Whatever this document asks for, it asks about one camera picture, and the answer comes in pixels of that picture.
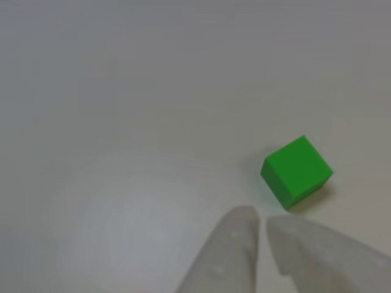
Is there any green cube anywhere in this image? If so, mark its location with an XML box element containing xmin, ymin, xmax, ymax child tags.
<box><xmin>260</xmin><ymin>134</ymin><xmax>334</xmax><ymax>212</ymax></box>

